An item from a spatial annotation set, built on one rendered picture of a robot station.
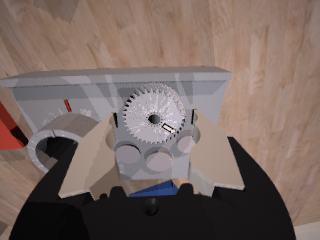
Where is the red flat rectangular block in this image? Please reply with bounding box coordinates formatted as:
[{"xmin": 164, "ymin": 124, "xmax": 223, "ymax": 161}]
[{"xmin": 0, "ymin": 102, "xmax": 29, "ymax": 150}]

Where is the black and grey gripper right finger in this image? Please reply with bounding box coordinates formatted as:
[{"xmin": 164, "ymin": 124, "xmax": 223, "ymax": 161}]
[{"xmin": 188, "ymin": 109, "xmax": 296, "ymax": 240}]

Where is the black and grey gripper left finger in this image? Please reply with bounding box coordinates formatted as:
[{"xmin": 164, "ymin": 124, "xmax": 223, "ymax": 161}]
[{"xmin": 8, "ymin": 112, "xmax": 120, "ymax": 240}]

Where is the silver toothed gear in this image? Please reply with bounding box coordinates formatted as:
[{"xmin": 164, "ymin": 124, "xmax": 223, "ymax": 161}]
[{"xmin": 122, "ymin": 82, "xmax": 186, "ymax": 144}]

